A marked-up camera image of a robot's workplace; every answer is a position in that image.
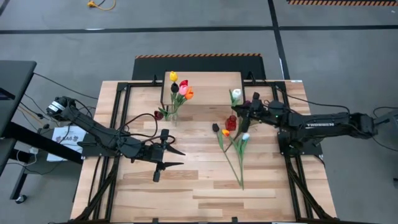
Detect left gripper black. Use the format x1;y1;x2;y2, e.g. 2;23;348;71
132;128;187;184

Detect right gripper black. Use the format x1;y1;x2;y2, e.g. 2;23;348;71
232;92;274;133

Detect white and blue artificial tulip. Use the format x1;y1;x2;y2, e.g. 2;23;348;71
229;88;243;108

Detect red ribbed glass vase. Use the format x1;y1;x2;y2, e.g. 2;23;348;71
225;114;238;131

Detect pale white artificial tulip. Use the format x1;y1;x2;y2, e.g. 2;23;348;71
238;132;251;190

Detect yellow and red artificial tulip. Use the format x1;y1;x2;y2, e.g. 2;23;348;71
221;129;245;162

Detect black artificial tulip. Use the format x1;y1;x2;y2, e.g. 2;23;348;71
170;82;180;121
211;123;243;187

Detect maroon artificial tulip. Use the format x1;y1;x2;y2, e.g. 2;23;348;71
154;107;175;122

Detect orange artificial tulip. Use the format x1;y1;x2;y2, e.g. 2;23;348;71
174;86;195;121

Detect pink artificial tulip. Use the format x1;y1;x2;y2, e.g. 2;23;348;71
174;85;188;121

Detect wooden shelf with black legs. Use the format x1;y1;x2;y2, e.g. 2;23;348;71
160;71;246;118

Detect clear glass vase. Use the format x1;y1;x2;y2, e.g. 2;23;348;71
167;105;182;127

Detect black floor mat striped edge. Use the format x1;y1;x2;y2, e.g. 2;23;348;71
132;53;267;81

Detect white paper sheet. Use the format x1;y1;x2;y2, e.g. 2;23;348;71
46;125;87;162

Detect orange black hazard stripe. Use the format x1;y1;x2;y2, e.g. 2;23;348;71
286;0;398;6

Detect black desk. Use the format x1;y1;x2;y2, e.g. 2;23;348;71
0;60;85;205

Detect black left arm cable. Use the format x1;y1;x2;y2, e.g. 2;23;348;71
119;112;177;147

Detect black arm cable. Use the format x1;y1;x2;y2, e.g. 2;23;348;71
119;112;177;147
262;83;352;116

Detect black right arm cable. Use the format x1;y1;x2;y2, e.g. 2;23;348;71
262;83;352;116

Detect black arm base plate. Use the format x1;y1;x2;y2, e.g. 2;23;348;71
81;141;125;157
278;130;323;157

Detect black aluminium table frame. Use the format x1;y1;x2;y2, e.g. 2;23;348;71
70;74;338;224

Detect black floor cable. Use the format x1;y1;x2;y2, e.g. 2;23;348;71
32;72;100;100

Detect yellow floor cable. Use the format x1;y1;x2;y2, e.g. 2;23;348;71
86;0;116;11

